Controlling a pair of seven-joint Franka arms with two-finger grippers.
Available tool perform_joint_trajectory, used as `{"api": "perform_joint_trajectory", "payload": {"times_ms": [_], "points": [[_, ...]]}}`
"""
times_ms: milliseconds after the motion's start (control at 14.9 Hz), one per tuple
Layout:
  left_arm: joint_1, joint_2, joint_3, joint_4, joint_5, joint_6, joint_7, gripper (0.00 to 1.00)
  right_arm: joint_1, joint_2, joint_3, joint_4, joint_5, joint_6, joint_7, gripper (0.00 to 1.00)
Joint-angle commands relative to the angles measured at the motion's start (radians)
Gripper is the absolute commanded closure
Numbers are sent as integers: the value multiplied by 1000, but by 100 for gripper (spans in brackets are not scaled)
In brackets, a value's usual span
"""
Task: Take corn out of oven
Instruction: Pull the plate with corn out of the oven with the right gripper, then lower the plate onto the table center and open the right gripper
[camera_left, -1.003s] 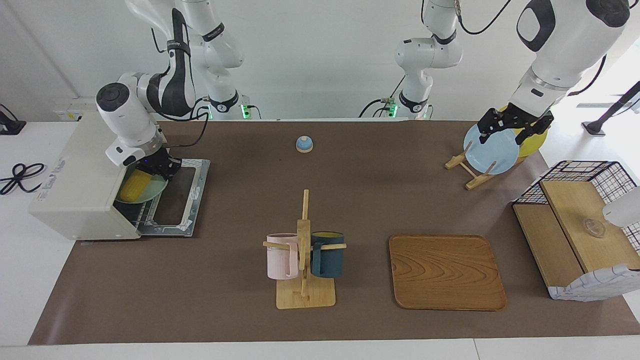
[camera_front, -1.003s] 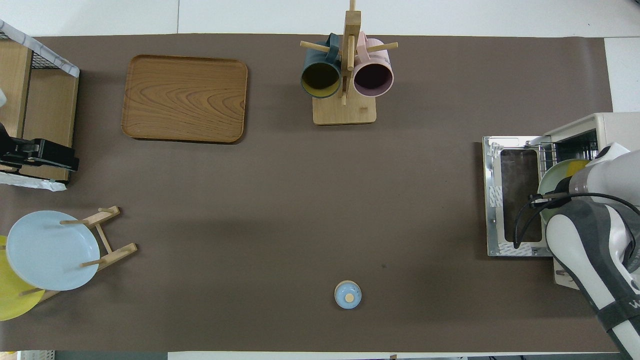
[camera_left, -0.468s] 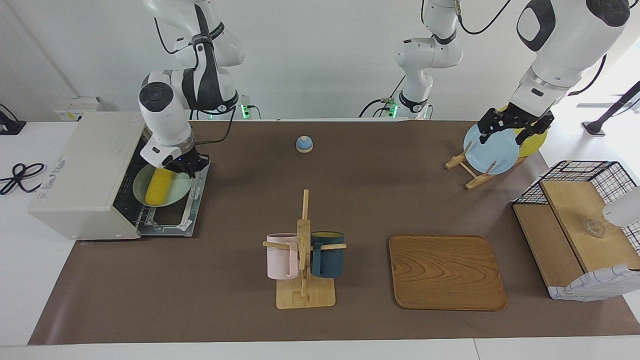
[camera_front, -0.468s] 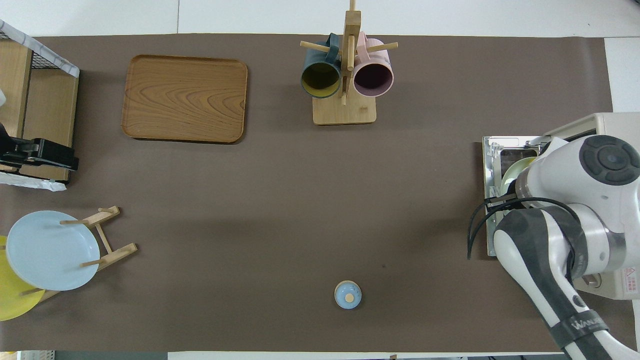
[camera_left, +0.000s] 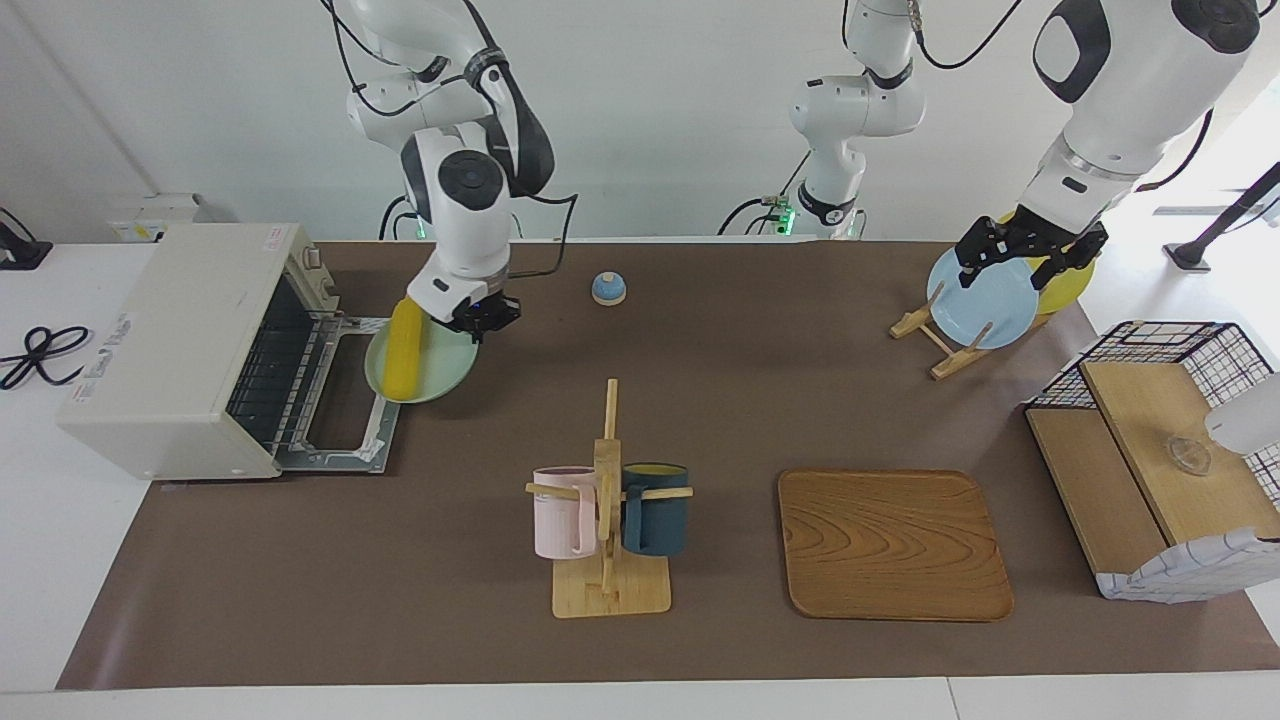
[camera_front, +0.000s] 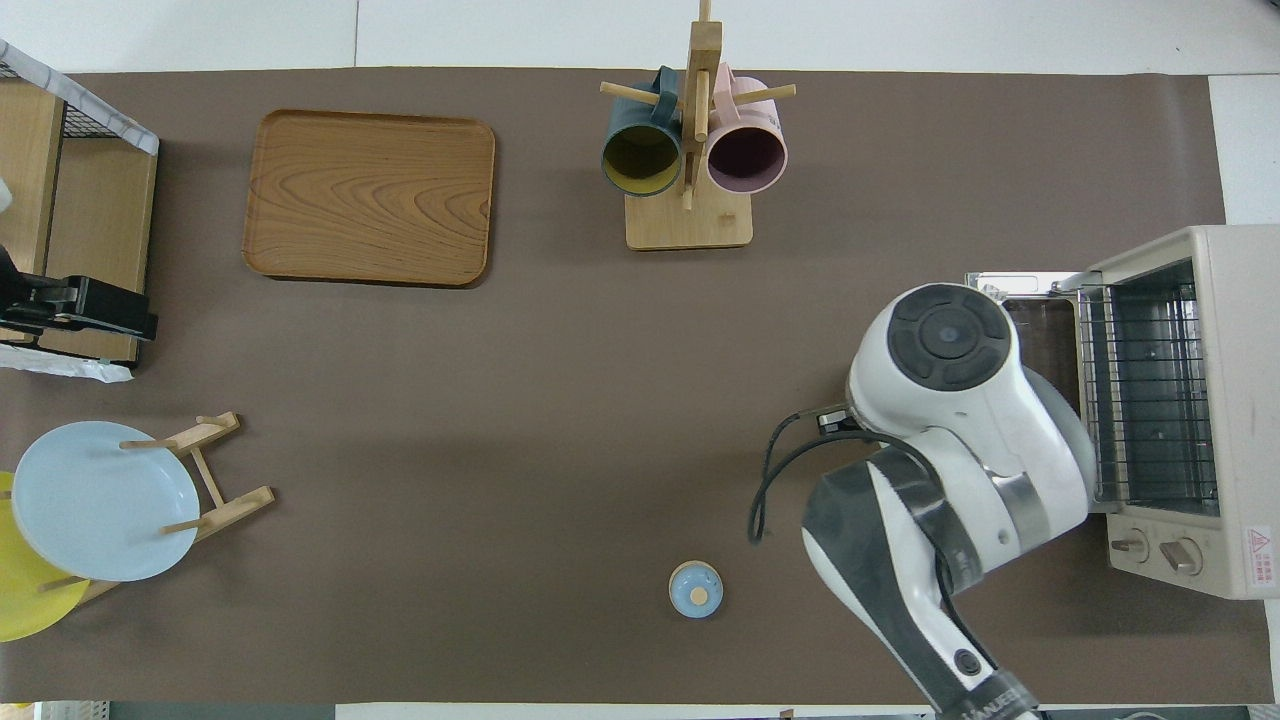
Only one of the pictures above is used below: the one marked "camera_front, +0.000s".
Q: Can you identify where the brown table mat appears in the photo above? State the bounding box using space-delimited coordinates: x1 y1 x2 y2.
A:
0 68 1280 706

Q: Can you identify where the wire basket wooden shelf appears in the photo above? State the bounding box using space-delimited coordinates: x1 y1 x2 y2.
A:
0 38 161 384

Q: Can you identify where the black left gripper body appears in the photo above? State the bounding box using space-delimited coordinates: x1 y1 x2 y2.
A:
0 250 81 336

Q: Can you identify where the glass oven door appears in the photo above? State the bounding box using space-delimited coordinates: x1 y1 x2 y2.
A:
966 270 1088 411

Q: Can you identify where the dark teal mug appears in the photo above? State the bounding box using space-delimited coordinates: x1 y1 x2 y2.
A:
601 66 684 198

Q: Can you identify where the wooden serving tray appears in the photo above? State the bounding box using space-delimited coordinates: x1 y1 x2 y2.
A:
242 109 497 289

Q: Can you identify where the wooden mug rack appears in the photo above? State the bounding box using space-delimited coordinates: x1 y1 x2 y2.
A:
599 0 798 251

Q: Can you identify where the metal wire oven rack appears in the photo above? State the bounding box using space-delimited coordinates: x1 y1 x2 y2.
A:
1078 285 1221 506

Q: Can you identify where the cream toaster oven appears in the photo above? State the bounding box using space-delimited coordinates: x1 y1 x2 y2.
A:
1075 225 1280 601

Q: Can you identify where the wooden plate rack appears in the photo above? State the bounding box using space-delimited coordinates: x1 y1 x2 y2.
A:
40 411 276 606

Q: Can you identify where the yellow plate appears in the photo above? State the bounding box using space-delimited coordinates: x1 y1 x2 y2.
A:
0 471 91 643

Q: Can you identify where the pink mug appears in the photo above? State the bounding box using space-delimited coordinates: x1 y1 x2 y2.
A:
705 62 790 196

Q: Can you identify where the light blue plate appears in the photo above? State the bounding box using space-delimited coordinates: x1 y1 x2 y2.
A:
11 421 201 583

